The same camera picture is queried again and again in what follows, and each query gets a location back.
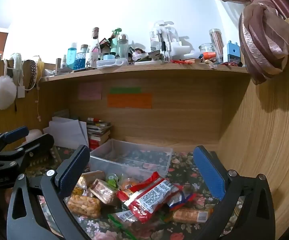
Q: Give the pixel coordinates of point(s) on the clear bottle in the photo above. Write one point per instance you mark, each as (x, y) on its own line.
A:
(122, 46)

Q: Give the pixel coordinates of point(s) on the tan brown snack packet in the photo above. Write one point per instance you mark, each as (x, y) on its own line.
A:
(94, 177)

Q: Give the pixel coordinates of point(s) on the orange peanut brittle packet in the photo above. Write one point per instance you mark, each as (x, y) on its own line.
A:
(84, 206)

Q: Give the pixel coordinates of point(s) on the green sticky note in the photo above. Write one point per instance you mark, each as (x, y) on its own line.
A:
(125, 90)

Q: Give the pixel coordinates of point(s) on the clear blister packaging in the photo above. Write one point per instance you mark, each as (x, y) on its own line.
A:
(163, 36)

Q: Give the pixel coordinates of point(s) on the cardboard tube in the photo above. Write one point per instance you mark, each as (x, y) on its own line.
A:
(58, 66)

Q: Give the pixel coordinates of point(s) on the pink sticky note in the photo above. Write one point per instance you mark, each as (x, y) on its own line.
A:
(90, 90)

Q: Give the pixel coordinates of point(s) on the small red snack packet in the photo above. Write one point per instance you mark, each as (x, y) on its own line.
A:
(124, 196)

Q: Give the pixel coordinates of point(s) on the clear plastic container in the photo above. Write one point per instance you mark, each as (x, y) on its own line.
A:
(134, 160)

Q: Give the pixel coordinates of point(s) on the white fluffy headband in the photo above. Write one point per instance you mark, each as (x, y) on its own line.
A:
(17, 63)

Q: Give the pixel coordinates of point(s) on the red white tube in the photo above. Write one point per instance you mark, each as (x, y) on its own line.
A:
(94, 119)

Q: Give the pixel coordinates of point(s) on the green pump bottle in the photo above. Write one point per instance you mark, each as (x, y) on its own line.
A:
(115, 43)

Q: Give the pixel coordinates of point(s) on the brown nut bar packet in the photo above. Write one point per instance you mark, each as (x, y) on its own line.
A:
(104, 192)

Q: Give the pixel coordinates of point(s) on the stack of books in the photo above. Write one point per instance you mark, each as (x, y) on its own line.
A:
(98, 135)

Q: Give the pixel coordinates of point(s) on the white blue red snack packet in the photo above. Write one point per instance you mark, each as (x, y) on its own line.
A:
(182, 201)

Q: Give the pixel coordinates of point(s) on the blue white box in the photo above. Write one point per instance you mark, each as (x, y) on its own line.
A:
(233, 52)

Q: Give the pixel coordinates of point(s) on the brown headband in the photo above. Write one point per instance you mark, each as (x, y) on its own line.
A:
(33, 70)

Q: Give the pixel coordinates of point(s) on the wooden shelf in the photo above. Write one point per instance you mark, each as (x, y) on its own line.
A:
(144, 70)

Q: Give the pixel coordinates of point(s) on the green label snack packet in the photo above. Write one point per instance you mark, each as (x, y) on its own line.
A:
(112, 180)

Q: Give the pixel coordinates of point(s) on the yellow snack packet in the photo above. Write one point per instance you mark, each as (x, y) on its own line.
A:
(79, 190)

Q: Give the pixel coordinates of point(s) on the green edged clear packet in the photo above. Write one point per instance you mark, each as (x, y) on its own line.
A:
(120, 216)

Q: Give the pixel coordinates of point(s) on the orange sticky note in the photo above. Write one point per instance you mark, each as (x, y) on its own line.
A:
(129, 101)

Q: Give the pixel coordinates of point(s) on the short glass jar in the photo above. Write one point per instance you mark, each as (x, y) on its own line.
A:
(205, 48)

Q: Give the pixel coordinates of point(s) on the white papers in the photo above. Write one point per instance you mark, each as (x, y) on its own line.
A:
(64, 132)

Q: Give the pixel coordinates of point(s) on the small spray bottle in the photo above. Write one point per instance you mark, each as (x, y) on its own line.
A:
(64, 62)

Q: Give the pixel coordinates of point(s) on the white fluffy pompom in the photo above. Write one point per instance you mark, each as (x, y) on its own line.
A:
(4, 93)

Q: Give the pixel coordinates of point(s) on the blue liquid bottle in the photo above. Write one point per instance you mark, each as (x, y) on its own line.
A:
(72, 57)

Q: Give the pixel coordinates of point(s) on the white tag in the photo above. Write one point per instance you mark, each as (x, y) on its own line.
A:
(21, 92)

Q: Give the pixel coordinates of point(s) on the cork topped bottle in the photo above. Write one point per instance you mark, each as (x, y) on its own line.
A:
(95, 47)

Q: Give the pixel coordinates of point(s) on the pinkish tied curtain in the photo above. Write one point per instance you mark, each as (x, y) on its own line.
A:
(262, 47)

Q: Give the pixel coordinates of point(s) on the orange snack packet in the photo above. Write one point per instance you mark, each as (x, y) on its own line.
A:
(129, 183)

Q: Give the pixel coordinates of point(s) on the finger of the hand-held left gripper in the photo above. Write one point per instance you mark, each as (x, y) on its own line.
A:
(38, 143)
(15, 133)

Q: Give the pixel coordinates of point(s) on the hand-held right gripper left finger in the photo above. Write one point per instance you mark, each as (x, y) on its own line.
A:
(72, 170)

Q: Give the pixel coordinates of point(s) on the tan sesame bar packet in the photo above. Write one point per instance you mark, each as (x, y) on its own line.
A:
(189, 215)

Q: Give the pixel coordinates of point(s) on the tall jar of sticks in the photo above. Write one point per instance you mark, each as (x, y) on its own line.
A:
(216, 43)

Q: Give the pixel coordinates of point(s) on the floral tablecloth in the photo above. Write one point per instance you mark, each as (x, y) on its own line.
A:
(184, 180)

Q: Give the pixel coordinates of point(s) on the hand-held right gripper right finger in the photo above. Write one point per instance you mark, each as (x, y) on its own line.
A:
(209, 173)

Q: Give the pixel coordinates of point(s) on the blue beads jar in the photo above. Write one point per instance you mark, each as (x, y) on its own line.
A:
(80, 61)

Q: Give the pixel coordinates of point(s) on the white plastic tray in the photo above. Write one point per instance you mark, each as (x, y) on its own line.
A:
(112, 63)

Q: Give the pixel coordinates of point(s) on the orange tube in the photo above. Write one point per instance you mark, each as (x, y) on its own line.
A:
(209, 55)

